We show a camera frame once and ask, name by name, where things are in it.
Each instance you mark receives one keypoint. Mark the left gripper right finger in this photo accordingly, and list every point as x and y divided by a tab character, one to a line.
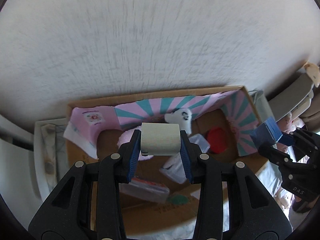
248	199

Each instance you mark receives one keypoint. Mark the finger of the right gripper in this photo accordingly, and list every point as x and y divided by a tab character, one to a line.
302	141
281	159

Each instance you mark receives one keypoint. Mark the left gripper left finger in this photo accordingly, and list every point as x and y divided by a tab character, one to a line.
85	203

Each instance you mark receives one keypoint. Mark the blue small box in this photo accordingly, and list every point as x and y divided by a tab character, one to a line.
268	133

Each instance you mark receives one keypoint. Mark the red round compact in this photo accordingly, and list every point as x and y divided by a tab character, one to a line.
217	139

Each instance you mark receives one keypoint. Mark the clear labelled case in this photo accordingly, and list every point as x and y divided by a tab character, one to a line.
145	190

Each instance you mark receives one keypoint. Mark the clear plastic compartment box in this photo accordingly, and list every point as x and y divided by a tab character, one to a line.
183	166

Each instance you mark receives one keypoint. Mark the pink fluffy scrunchie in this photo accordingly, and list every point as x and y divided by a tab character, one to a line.
127	142

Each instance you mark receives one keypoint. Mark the white panda print sock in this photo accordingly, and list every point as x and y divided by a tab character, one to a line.
182	117

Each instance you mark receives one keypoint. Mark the white ribbed small box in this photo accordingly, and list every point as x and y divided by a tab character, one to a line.
160	139

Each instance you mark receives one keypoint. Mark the person's right hand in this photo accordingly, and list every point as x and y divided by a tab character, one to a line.
301	206

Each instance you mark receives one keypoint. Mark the floral bed sheet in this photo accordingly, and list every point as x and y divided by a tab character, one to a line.
270	187

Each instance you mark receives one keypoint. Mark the pink plush toy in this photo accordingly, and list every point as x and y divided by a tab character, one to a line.
288	124

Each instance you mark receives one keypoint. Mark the cream pillow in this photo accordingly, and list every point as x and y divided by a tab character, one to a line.
311	116

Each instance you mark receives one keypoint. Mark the grey headboard cushion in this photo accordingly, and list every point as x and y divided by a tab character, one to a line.
291	97

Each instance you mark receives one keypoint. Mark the pink striped cardboard box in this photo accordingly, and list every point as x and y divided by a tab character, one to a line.
224	116

